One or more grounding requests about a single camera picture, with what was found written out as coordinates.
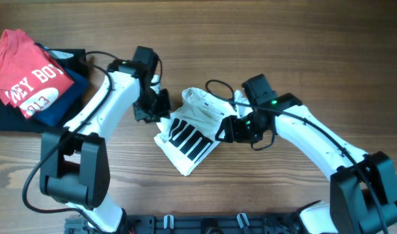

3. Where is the black folded t-shirt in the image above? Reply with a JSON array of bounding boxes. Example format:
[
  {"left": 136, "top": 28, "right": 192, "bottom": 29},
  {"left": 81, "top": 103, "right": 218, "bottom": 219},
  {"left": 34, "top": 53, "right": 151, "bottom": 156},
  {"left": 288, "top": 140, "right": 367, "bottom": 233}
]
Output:
[{"left": 0, "top": 49, "right": 89, "bottom": 133}]

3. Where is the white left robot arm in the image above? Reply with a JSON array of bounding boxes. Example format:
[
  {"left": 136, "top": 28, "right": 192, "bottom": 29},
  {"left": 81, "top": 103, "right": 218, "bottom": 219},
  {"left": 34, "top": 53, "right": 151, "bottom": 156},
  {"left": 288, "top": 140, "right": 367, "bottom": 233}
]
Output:
[{"left": 30, "top": 46, "right": 171, "bottom": 233}]

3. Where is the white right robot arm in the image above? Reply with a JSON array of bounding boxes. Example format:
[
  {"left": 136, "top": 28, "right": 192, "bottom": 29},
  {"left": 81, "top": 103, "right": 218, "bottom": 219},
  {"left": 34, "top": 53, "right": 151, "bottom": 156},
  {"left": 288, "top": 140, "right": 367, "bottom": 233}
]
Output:
[{"left": 215, "top": 74, "right": 397, "bottom": 234}]

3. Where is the red printed t-shirt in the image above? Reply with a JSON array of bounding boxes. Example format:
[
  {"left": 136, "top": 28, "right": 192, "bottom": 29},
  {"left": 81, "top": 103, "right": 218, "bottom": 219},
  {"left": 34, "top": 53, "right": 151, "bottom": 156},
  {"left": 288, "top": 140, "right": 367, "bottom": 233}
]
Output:
[{"left": 0, "top": 29, "right": 74, "bottom": 118}]

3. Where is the blue folded t-shirt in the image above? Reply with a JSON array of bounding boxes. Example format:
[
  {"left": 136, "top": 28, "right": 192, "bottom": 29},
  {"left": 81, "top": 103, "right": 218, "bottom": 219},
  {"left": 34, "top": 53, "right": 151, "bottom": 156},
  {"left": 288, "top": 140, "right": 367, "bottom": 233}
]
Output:
[{"left": 0, "top": 42, "right": 90, "bottom": 129}]

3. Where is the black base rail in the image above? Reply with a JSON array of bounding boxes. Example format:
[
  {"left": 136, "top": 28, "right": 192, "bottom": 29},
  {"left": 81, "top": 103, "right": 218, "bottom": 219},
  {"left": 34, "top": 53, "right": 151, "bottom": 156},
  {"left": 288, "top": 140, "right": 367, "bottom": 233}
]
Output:
[{"left": 64, "top": 213, "right": 303, "bottom": 234}]

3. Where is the white t-shirt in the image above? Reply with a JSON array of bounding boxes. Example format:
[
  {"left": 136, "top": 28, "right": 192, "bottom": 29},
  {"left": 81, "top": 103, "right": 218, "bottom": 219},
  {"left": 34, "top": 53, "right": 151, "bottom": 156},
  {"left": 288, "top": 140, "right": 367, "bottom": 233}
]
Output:
[{"left": 154, "top": 88, "right": 252, "bottom": 176}]

